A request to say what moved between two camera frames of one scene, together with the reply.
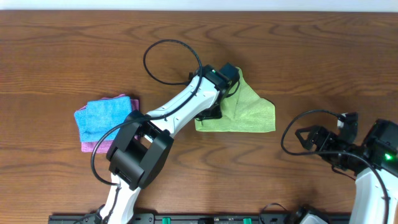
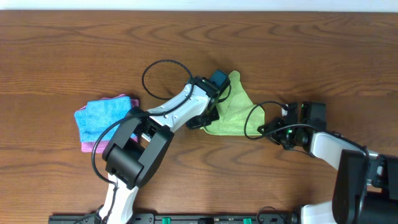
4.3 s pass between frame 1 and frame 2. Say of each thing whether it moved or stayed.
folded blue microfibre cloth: stayed
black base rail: stayed
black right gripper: moved
